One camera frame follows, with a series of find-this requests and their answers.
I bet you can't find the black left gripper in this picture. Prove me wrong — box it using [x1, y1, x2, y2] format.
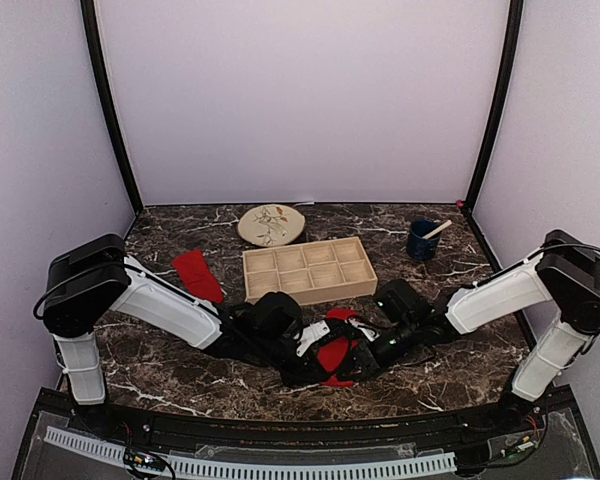
[250, 333, 330, 390]

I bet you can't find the right black frame post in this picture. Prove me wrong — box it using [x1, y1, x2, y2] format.
[463, 0, 524, 216]

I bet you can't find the left black frame post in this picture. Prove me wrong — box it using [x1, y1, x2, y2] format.
[80, 0, 144, 216]

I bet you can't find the dark blue mug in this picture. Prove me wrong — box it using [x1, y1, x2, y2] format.
[407, 219, 441, 261]

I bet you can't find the floral ceramic plate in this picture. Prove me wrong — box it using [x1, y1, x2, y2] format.
[237, 204, 306, 248]

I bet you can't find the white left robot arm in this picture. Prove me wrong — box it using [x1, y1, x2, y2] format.
[33, 234, 329, 436]

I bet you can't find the wooden compartment tray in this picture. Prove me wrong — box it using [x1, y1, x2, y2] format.
[242, 237, 378, 306]

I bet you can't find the red sock near left arm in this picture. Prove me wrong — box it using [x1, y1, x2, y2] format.
[172, 250, 224, 304]

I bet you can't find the white slotted cable duct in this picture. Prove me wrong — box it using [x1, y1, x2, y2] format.
[44, 426, 457, 479]

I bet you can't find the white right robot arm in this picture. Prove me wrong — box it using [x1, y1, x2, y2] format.
[343, 229, 600, 434]

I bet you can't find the black frame post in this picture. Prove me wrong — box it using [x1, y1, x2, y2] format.
[80, 0, 144, 216]
[463, 0, 524, 216]

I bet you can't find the black front rail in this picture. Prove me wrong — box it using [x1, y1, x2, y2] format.
[139, 414, 464, 450]

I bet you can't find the wooden stick in mug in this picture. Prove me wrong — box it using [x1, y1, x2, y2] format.
[422, 220, 453, 240]

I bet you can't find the red sock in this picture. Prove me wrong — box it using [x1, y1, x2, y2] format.
[316, 308, 359, 388]

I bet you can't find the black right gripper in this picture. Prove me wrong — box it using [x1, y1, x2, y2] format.
[337, 317, 421, 381]

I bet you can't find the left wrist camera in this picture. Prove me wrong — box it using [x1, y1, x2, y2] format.
[293, 320, 330, 357]

